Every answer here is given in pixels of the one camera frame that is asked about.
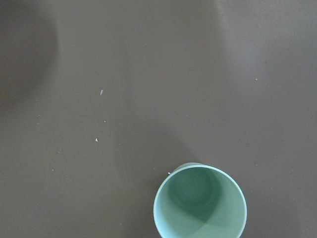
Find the green plastic cup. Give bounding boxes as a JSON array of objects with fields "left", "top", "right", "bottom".
[{"left": 153, "top": 163, "right": 247, "bottom": 238}]

